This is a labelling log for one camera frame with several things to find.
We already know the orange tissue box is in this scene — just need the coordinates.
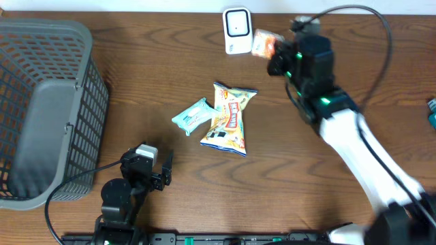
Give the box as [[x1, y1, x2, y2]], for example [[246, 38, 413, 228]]
[[251, 29, 284, 59]]

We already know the light teal snack packet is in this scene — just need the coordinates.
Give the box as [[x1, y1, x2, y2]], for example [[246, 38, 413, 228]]
[[172, 97, 218, 136]]

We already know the yellow snack bag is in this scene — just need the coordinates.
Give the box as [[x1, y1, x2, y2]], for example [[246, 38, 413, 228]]
[[200, 82, 258, 157]]

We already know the teal mouthwash bottle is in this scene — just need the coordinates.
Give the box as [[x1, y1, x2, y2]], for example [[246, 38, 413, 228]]
[[427, 99, 436, 129]]

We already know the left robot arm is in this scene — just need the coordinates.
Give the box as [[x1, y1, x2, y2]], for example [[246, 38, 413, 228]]
[[91, 150, 174, 245]]

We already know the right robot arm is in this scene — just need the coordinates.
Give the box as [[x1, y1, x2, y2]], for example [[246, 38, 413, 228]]
[[266, 35, 435, 244]]

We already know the white barcode scanner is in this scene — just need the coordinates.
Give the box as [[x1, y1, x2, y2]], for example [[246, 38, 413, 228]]
[[222, 7, 253, 54]]

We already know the grey plastic shopping basket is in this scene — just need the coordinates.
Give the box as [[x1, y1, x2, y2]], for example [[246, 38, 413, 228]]
[[1, 18, 109, 210]]

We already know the black left camera cable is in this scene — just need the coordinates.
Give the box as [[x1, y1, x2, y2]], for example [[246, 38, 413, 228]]
[[44, 159, 123, 245]]

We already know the black camera cable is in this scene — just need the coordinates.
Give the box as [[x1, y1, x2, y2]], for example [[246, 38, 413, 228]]
[[306, 4, 436, 229], [44, 159, 123, 245]]

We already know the black right camera cable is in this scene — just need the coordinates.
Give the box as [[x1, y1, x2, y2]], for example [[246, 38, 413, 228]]
[[306, 4, 436, 229]]

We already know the black mounting rail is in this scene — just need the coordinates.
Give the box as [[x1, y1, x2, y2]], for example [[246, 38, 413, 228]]
[[61, 231, 331, 245]]

